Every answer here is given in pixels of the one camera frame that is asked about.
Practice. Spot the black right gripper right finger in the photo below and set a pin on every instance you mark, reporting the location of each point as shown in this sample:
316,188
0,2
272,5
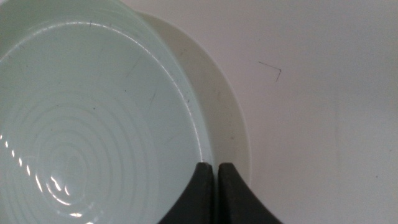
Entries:
236,199

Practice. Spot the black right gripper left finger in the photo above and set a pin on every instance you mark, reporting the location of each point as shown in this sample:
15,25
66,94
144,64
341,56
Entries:
196,199

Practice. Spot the white shallow bowl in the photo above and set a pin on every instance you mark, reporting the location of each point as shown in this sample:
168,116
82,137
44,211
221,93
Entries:
224,118

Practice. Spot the pale green shallow bowl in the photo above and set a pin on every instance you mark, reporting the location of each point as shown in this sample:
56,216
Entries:
93,109

